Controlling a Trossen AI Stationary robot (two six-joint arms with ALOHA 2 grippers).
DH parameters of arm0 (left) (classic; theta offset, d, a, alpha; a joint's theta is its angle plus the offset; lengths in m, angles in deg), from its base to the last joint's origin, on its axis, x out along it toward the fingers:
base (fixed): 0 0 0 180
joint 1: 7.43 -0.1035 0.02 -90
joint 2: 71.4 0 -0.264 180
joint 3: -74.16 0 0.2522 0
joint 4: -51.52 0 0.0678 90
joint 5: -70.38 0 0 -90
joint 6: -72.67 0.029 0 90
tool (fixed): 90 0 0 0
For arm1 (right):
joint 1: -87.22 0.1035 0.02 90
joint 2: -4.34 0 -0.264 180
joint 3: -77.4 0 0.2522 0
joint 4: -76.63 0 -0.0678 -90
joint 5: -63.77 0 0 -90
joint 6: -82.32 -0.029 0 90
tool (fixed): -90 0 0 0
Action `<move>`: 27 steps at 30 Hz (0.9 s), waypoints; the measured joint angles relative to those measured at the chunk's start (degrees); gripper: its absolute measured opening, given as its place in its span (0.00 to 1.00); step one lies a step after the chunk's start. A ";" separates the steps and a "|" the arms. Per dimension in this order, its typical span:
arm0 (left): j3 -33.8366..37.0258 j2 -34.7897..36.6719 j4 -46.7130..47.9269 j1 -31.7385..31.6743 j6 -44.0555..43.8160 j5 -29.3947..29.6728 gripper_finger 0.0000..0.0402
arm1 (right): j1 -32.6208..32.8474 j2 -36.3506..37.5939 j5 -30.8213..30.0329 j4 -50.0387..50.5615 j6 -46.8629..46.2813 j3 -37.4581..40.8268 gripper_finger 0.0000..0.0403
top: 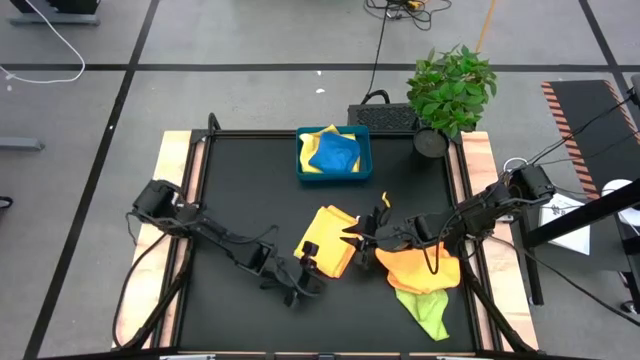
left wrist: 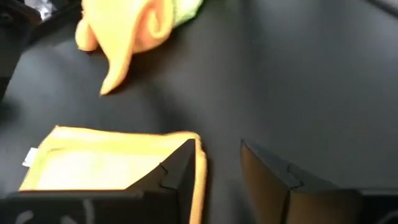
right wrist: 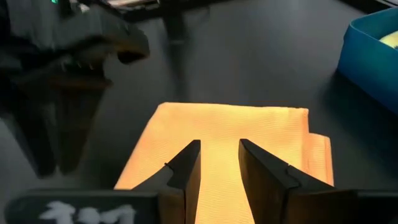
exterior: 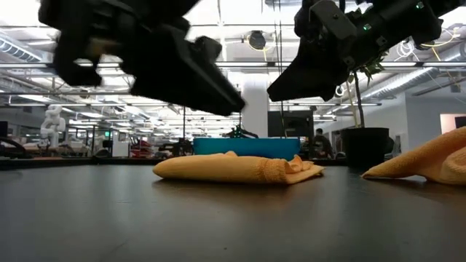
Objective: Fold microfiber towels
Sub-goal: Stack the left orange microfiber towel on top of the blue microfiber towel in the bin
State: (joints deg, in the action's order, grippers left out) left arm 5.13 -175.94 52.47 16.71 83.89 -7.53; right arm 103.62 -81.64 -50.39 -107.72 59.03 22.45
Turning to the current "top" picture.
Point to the light wooden table board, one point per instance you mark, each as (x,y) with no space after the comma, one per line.
(172,150)
(507,280)

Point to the yellow tag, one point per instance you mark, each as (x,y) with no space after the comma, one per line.
(385,200)

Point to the pale yellow microfiber towel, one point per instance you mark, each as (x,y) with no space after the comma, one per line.
(306,150)

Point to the black upright post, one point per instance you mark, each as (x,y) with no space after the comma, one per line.
(535,280)

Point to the black perforated metal box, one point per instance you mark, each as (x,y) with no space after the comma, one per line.
(380,117)

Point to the blue microfiber towel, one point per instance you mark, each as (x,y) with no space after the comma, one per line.
(335,155)

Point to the black slanted beam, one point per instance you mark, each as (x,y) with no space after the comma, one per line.
(600,207)

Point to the grey floor bar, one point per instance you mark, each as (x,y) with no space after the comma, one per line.
(20,144)

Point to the grey desk base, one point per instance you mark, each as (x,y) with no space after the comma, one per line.
(50,20)

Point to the lime green microfiber towel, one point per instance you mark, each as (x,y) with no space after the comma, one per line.
(430,312)

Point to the white paper sheet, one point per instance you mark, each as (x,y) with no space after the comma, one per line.
(575,240)

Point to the green potted plant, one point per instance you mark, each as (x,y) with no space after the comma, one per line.
(450,90)

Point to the black mat with striped edges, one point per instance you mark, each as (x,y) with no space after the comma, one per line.
(585,110)

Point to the blue plastic bin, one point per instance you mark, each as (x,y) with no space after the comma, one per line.
(367,150)

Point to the orange microfiber towel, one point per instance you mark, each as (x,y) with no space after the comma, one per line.
(415,275)

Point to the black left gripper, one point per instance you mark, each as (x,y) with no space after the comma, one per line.
(295,280)

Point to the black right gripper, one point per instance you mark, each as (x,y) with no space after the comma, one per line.
(395,235)

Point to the white round object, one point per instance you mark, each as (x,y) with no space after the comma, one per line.
(617,186)

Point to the yellow-orange microfiber towel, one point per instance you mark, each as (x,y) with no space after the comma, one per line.
(327,235)

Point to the black aluminium table frame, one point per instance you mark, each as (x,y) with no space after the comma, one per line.
(250,134)

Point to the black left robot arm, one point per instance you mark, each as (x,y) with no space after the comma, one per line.
(215,232)

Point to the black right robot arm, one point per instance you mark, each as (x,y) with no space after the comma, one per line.
(485,210)

